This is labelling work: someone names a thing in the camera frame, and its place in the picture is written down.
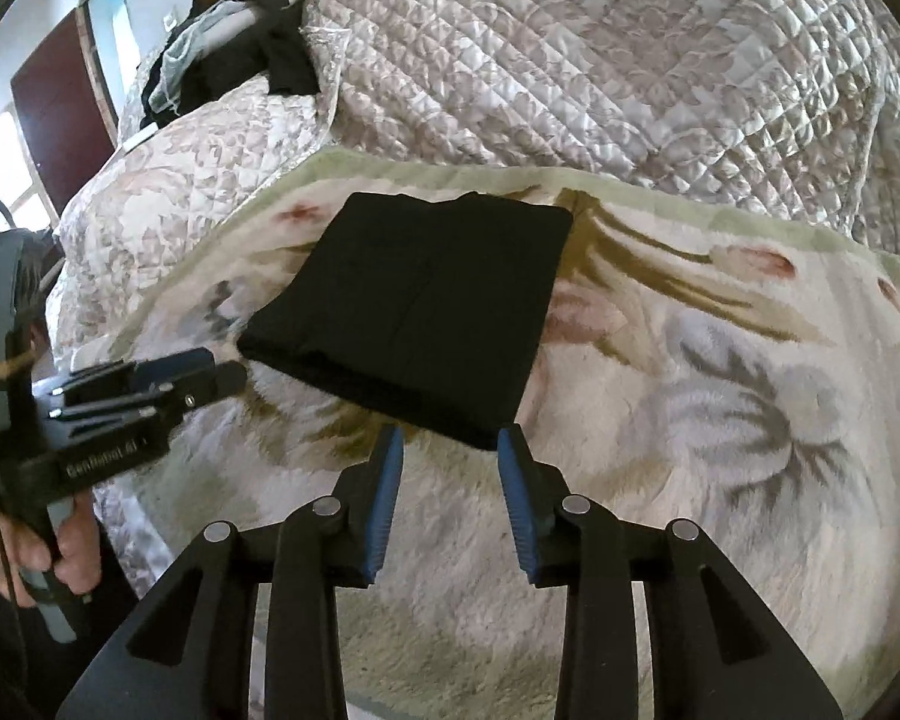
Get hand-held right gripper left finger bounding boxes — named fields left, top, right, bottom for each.
left=56, top=424, right=406, bottom=720

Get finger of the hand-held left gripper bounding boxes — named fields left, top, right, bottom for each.
left=130, top=347, right=220, bottom=392
left=148, top=360, right=251, bottom=426

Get dark brown door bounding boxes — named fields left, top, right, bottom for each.
left=11, top=11, right=119, bottom=203

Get floral plush blanket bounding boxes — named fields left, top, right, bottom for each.
left=90, top=148, right=900, bottom=720

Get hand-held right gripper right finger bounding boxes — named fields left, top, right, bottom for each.
left=497, top=424, right=845, bottom=720

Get pile of dark clothes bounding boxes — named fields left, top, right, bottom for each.
left=141, top=0, right=320, bottom=132

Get window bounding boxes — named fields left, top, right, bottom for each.
left=0, top=171, right=42, bottom=241

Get white lace cloth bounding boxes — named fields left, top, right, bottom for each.
left=154, top=0, right=260, bottom=117

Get black pants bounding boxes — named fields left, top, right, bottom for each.
left=236, top=191, right=575, bottom=452

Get quilted floral bedspread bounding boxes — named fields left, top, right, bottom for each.
left=49, top=0, right=900, bottom=601

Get person's left hand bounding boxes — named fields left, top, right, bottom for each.
left=4, top=493, right=104, bottom=605

